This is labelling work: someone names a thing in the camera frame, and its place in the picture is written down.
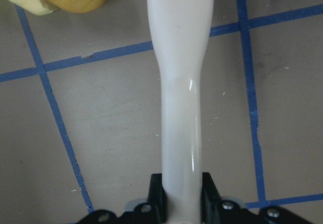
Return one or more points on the beige hand brush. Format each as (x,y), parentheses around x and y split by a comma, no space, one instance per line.
(179,32)

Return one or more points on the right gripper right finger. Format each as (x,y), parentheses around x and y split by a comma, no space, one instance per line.
(217,209)

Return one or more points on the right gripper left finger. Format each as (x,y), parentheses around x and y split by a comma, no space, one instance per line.
(149,210)

